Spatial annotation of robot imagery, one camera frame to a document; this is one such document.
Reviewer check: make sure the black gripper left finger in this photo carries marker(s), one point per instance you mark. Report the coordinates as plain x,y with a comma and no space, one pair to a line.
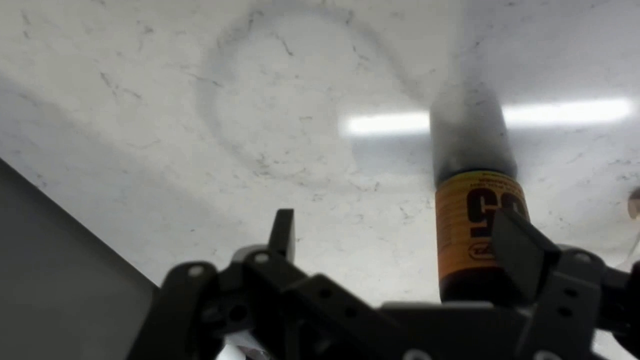
283,233

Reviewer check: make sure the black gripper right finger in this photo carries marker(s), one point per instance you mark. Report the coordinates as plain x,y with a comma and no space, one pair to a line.
523,257

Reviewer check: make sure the black bottle with orange label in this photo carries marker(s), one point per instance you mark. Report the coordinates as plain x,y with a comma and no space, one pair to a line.
467,227

